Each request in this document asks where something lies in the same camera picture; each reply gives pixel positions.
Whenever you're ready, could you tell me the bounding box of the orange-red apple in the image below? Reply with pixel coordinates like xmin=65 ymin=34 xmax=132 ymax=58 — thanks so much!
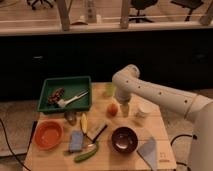
xmin=107 ymin=103 xmax=118 ymax=117

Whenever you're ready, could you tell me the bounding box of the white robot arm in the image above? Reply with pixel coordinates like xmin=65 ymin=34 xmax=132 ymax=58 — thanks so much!
xmin=112 ymin=64 xmax=213 ymax=171

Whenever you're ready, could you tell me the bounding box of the purple bowl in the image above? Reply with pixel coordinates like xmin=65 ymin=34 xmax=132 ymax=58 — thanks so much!
xmin=111 ymin=127 xmax=138 ymax=154

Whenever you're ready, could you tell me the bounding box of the orange bowl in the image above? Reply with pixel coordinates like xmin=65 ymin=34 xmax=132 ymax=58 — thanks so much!
xmin=34 ymin=120 xmax=64 ymax=150

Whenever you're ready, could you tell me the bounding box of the white paper cup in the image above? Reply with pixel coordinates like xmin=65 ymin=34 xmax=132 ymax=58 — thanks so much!
xmin=134 ymin=104 xmax=153 ymax=121

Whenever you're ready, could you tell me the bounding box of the green translucent cup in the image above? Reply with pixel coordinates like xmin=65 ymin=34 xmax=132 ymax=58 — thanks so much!
xmin=104 ymin=82 xmax=115 ymax=97

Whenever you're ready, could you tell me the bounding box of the wooden brush block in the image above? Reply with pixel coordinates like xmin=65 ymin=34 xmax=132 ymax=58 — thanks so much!
xmin=87 ymin=122 xmax=107 ymax=141

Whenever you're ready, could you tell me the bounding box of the yellow banana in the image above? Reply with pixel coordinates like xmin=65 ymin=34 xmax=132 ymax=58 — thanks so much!
xmin=80 ymin=113 xmax=88 ymax=134

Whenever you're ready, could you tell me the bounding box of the blue-grey cloth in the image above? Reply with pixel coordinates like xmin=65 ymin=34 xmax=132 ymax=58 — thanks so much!
xmin=137 ymin=137 xmax=157 ymax=171

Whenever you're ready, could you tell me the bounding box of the dark metal cup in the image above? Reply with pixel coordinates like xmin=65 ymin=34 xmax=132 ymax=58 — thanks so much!
xmin=64 ymin=111 xmax=77 ymax=126

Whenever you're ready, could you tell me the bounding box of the blue sponge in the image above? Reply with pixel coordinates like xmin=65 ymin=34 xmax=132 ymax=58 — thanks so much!
xmin=69 ymin=130 xmax=83 ymax=152

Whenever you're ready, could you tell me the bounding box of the green plastic tray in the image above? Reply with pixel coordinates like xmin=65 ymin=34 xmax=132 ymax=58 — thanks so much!
xmin=37 ymin=76 xmax=92 ymax=114

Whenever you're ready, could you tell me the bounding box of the green cucumber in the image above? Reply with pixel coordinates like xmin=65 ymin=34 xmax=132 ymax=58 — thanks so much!
xmin=74 ymin=144 xmax=99 ymax=163

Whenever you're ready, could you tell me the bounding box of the dark red grape bunch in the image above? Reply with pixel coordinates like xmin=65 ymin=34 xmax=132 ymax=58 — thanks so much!
xmin=47 ymin=88 xmax=64 ymax=105

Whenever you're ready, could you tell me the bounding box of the black cable right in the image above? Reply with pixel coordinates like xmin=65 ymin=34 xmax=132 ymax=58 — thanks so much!
xmin=170 ymin=133 xmax=198 ymax=171

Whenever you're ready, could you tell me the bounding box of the black cable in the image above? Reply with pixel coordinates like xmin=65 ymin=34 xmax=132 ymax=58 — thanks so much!
xmin=0 ymin=117 xmax=32 ymax=171
xmin=170 ymin=133 xmax=198 ymax=171

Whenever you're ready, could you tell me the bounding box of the black cable left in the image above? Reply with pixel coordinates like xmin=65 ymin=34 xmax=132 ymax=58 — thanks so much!
xmin=0 ymin=117 xmax=32 ymax=171

